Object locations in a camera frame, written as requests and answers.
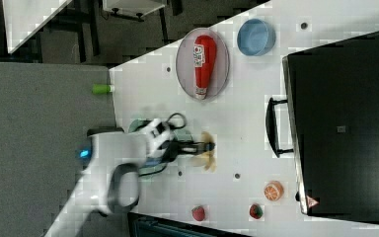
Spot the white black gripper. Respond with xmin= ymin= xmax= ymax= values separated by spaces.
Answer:
xmin=142 ymin=118 xmax=215 ymax=165

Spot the yellow plush peeled banana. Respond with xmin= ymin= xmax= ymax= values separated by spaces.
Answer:
xmin=189 ymin=131 xmax=217 ymax=172

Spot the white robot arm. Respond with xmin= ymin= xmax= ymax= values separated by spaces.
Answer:
xmin=43 ymin=118 xmax=216 ymax=237

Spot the red green strawberry toy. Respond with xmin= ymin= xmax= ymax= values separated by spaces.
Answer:
xmin=249 ymin=203 xmax=263 ymax=219

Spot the grey round plate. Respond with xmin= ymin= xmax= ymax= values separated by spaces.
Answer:
xmin=176 ymin=28 xmax=230 ymax=101

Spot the orange slice toy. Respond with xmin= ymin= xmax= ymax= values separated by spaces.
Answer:
xmin=264 ymin=181 xmax=284 ymax=201

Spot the dark bin at edge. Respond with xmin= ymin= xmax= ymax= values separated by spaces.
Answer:
xmin=127 ymin=212 xmax=248 ymax=237

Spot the red plush ketchup bottle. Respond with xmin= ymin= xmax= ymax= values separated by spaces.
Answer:
xmin=192 ymin=35 xmax=217 ymax=100

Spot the green white marker bottle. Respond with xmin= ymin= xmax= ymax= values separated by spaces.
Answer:
xmin=92 ymin=84 xmax=114 ymax=95

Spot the blue bowl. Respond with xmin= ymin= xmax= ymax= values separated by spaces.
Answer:
xmin=237 ymin=19 xmax=276 ymax=56

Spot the black toaster oven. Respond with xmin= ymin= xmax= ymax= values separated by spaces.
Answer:
xmin=265 ymin=31 xmax=379 ymax=224

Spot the white cart with casters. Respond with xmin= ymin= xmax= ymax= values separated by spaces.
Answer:
xmin=102 ymin=0 xmax=167 ymax=20

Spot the white side table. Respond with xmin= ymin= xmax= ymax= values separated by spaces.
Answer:
xmin=2 ymin=0 xmax=73 ymax=54

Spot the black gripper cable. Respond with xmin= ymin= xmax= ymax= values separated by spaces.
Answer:
xmin=165 ymin=112 xmax=188 ymax=131

